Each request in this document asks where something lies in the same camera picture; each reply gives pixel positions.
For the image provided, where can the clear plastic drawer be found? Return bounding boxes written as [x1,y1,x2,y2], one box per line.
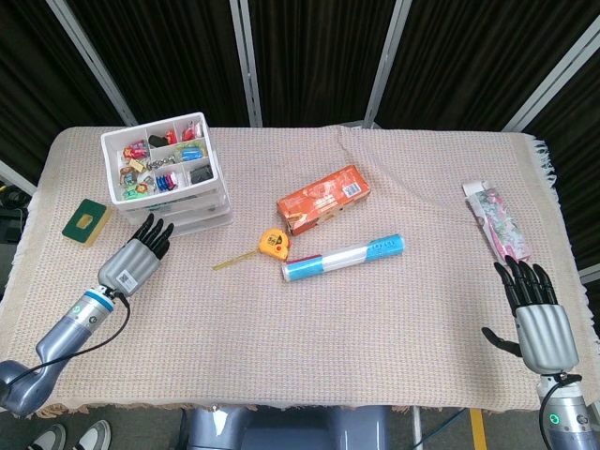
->
[124,201,233,224]

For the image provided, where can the beige woven tablecloth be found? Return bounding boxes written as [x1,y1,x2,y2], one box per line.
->
[0,124,600,421]

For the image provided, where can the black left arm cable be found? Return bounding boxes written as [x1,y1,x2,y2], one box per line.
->
[0,288,132,393]

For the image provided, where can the blue floor cable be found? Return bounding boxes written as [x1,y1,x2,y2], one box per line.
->
[421,406,470,450]

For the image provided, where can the white table leg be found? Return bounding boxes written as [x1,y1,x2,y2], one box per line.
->
[411,406,424,450]

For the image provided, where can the yellow black cable bundle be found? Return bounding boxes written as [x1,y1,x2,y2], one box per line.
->
[0,181,24,210]

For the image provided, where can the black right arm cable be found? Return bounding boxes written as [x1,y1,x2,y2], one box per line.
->
[537,372,582,450]

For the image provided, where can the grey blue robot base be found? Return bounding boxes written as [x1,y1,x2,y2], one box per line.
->
[180,405,391,450]

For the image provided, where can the white organizer trays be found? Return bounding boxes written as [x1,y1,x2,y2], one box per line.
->
[100,111,234,237]

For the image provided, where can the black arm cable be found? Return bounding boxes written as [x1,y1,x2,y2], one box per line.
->
[537,372,582,450]
[0,288,132,393]

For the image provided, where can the grey white sneaker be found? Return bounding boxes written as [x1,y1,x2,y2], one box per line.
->
[69,420,113,450]
[27,424,67,450]

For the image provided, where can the floral printed packet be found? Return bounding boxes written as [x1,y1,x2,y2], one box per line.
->
[461,181,533,263]

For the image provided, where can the orange biscuit box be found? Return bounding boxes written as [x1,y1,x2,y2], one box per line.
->
[275,163,371,237]

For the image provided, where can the blue green small packet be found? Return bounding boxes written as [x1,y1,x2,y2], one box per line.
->
[177,142,206,163]

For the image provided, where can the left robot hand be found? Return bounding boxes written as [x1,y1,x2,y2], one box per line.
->
[97,213,175,297]

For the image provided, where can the green yellow sponge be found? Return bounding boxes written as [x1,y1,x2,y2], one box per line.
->
[61,198,113,248]

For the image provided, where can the blue white cling film roll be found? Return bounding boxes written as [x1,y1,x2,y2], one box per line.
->
[279,232,407,284]

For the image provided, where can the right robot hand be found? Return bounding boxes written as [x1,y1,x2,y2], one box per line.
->
[481,261,580,376]

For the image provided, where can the yellow tape measure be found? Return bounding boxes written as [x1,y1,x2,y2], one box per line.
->
[212,227,292,272]

